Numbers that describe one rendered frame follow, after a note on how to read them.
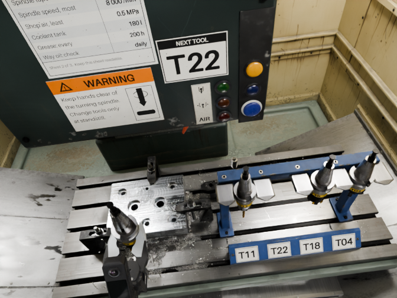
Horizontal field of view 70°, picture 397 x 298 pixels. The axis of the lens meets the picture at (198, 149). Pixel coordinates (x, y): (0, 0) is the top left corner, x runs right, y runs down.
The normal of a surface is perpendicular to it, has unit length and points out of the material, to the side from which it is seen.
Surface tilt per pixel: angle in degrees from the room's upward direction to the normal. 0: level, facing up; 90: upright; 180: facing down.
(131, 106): 90
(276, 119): 0
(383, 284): 24
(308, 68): 90
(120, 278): 59
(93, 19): 90
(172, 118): 90
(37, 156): 0
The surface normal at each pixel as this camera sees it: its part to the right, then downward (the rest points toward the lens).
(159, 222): -0.10, -0.64
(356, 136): -0.50, -0.53
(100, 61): 0.09, 0.76
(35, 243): 0.32, -0.64
